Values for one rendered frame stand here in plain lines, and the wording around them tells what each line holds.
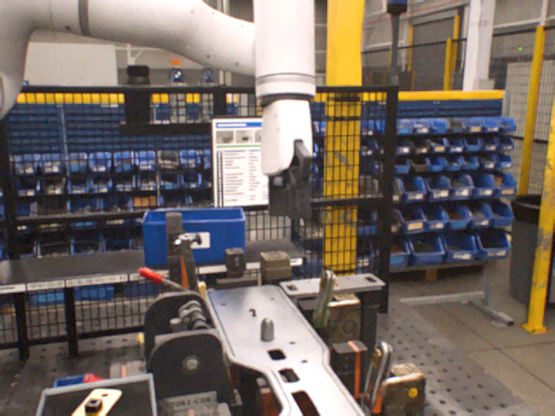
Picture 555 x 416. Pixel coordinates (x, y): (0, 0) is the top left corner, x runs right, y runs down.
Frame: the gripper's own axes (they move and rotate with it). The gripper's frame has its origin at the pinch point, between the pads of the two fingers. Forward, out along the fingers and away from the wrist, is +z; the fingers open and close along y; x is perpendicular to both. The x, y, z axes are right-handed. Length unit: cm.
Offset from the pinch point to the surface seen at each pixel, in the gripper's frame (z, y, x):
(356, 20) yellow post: -60, -97, 58
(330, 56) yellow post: -49, -104, 51
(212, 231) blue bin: 9, -88, 5
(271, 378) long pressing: 33.1, -26.8, 4.7
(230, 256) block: 15, -81, 9
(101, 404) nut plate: 23.3, 2.0, -25.8
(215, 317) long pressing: 27, -57, 0
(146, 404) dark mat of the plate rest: 23.9, 2.6, -20.4
